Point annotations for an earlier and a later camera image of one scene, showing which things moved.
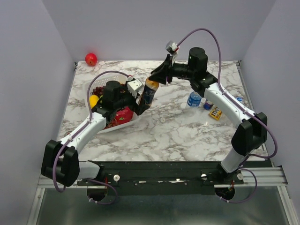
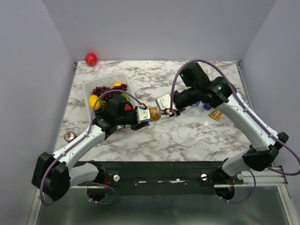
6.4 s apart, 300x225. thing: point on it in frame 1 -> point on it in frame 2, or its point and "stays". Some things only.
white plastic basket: [100, 81] stays
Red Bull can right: [208, 105] stays
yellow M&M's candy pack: [216, 113] stays
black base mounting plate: [161, 178] stays
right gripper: [159, 74] -> [177, 110]
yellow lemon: [93, 100] stays
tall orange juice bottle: [150, 87] -> [154, 115]
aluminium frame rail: [265, 176] stays
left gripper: [138, 109] -> [140, 124]
